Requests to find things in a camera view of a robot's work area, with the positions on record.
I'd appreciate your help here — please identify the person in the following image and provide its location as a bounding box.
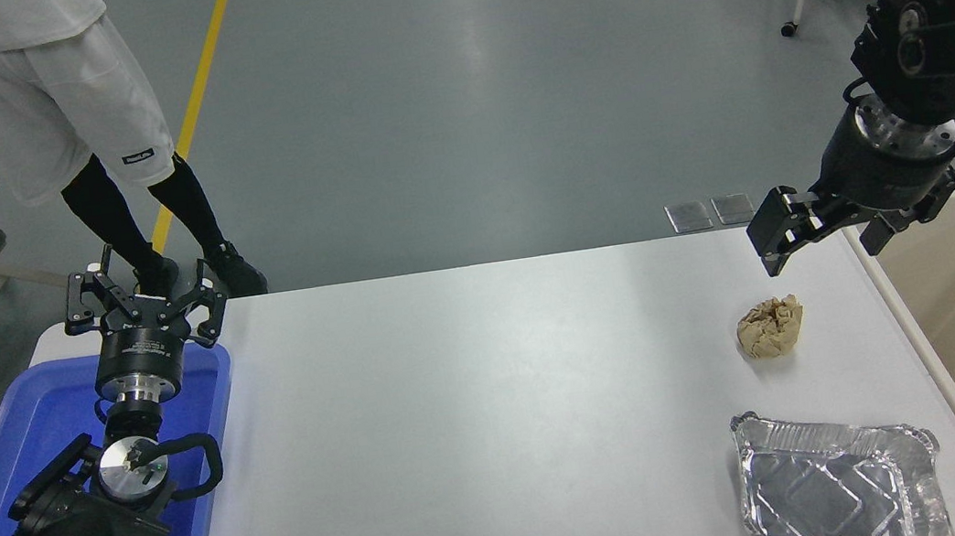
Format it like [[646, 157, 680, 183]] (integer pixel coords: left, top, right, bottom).
[[0, 0, 270, 330]]

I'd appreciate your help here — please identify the crumpled tan paper ball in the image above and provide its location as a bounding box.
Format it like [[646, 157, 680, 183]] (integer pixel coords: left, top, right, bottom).
[[732, 292, 810, 363]]

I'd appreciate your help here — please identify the metal floor plate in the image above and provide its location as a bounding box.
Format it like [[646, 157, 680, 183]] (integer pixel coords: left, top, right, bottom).
[[665, 198, 715, 236], [711, 192, 760, 229]]

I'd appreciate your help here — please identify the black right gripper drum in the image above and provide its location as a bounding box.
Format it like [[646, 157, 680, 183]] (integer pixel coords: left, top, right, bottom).
[[807, 103, 955, 222]]

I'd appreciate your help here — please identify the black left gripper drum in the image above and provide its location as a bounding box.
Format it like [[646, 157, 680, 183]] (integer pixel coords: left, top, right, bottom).
[[86, 293, 196, 392]]

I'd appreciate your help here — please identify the silver foil tray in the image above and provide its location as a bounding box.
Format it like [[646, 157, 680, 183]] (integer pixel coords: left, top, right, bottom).
[[727, 388, 955, 536]]

